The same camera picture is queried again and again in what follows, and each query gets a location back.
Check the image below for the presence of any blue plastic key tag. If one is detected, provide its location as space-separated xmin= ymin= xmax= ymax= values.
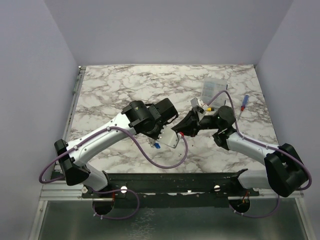
xmin=153 ymin=142 xmax=161 ymax=149

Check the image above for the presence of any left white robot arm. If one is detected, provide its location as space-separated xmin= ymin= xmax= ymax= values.
xmin=54 ymin=98 xmax=179 ymax=198

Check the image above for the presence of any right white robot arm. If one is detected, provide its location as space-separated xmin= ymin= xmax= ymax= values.
xmin=172 ymin=106 xmax=309 ymax=197

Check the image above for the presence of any clear plastic organizer box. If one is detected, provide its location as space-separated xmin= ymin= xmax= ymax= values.
xmin=200 ymin=77 xmax=228 ymax=109

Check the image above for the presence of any blue red screwdriver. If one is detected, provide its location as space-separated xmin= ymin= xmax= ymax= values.
xmin=237 ymin=94 xmax=250 ymax=121

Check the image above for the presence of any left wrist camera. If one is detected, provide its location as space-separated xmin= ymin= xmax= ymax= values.
xmin=157 ymin=127 xmax=181 ymax=149

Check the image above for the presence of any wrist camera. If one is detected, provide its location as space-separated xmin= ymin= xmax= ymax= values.
xmin=157 ymin=127 xmax=181 ymax=149
xmin=190 ymin=97 xmax=209 ymax=114

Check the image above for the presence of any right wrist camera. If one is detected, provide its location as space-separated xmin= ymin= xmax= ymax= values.
xmin=190 ymin=97 xmax=209 ymax=114

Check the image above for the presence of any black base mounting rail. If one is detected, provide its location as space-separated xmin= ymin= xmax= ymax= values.
xmin=82 ymin=172 xmax=259 ymax=209

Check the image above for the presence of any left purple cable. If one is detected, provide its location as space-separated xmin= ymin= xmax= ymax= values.
xmin=38 ymin=126 xmax=190 ymax=220

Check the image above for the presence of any aluminium frame rail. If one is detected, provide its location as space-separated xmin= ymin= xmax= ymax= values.
xmin=28 ymin=66 xmax=87 ymax=240

